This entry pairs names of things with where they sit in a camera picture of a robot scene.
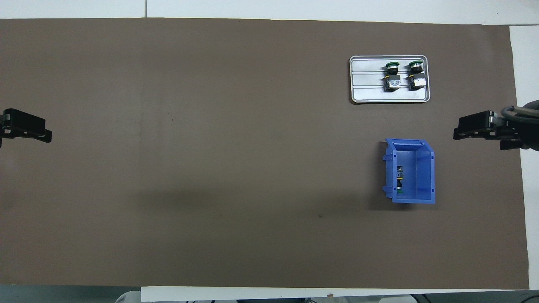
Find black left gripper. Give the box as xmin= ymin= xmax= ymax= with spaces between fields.
xmin=0 ymin=109 xmax=53 ymax=148

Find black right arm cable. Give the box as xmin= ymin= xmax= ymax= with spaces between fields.
xmin=501 ymin=104 xmax=539 ymax=122

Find brown table mat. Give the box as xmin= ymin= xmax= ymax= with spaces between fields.
xmin=0 ymin=18 xmax=530 ymax=290

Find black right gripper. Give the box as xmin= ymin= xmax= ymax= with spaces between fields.
xmin=453 ymin=107 xmax=539 ymax=151

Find blue plastic bin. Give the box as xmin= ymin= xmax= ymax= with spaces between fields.
xmin=382 ymin=138 xmax=436 ymax=205

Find silver metal tray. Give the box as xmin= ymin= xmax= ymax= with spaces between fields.
xmin=349 ymin=55 xmax=431 ymax=104

